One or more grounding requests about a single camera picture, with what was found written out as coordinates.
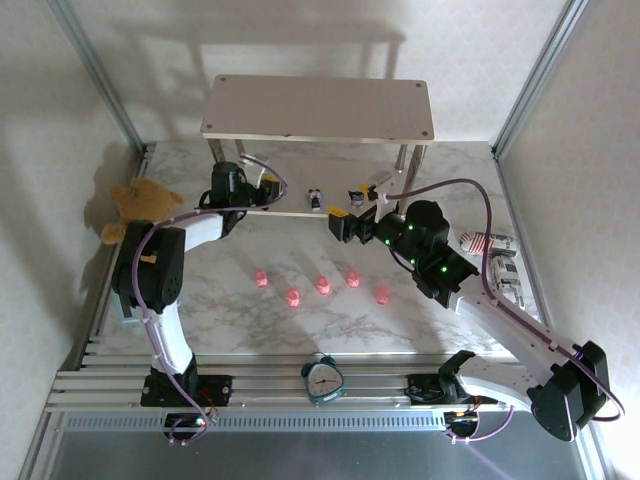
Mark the two-tier wooden shelf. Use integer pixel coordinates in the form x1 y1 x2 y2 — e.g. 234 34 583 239
198 73 435 219

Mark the flag print fabric pouch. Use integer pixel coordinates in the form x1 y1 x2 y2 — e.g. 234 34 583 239
458 230 495 256

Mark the brown teddy bear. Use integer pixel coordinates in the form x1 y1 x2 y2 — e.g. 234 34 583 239
101 178 185 246

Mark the short newsprint fabric pouch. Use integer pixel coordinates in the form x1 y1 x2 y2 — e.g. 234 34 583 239
491 231 519 254

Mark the teal alarm clock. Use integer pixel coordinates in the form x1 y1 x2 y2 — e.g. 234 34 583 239
299 352 346 407

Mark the small black circuit board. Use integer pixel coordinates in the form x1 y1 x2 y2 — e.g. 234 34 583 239
163 412 211 441
444 409 481 437

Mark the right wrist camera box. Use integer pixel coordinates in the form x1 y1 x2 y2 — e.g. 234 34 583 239
370 169 407 202

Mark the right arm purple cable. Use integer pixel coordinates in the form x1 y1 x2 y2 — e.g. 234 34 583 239
384 178 626 445

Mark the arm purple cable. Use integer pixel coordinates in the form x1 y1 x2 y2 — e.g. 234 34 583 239
384 178 626 445
132 153 290 447

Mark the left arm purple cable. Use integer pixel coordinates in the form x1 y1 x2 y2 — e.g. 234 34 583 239
132 153 290 447

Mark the aluminium side rail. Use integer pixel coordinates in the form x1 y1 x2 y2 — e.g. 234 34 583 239
74 141 160 371

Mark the aluminium frame post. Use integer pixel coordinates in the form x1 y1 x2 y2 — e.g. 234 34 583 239
47 0 154 156
490 0 594 160

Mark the aluminium rail base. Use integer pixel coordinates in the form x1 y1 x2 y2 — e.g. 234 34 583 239
43 352 597 415

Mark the grey slotted cable duct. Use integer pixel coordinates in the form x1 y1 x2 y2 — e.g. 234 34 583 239
63 413 447 434

